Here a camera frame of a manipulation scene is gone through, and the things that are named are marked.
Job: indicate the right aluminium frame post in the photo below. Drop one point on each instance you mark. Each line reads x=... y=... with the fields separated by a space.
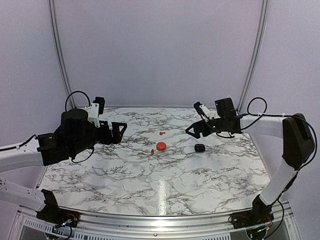
x=260 y=33

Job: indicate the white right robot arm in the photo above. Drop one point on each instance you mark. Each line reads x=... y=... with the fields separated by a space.
x=286 y=143

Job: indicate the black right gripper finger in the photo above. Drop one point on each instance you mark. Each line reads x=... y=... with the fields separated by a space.
x=196 y=127
x=197 y=135

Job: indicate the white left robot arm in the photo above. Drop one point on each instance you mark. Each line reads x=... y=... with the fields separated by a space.
x=79 y=130

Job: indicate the aluminium frame post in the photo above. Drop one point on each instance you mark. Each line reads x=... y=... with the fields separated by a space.
x=58 y=47
x=260 y=33

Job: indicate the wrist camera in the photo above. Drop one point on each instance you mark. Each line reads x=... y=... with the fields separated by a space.
x=203 y=111
x=95 y=110

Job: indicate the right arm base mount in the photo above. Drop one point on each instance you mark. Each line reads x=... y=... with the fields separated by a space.
x=252 y=216

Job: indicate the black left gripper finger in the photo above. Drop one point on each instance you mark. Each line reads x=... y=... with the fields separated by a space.
x=116 y=139
x=118 y=129

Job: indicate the left aluminium frame post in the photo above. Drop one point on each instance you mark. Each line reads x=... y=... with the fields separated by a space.
x=58 y=47

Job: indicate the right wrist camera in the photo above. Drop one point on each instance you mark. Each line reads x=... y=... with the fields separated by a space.
x=203 y=111

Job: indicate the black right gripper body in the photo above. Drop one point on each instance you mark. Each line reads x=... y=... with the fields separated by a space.
x=208 y=131

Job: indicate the front aluminium rail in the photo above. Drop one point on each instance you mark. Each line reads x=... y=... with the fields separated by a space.
x=104 y=226

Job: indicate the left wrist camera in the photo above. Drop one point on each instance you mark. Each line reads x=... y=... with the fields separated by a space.
x=95 y=110

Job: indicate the black earbud charging case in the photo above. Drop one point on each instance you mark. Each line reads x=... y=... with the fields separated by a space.
x=199 y=148

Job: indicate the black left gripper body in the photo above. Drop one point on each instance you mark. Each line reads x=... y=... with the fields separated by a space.
x=105 y=138

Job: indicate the red round charging case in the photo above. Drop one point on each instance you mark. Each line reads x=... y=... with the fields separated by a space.
x=161 y=146

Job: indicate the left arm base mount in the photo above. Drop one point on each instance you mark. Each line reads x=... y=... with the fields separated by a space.
x=51 y=212

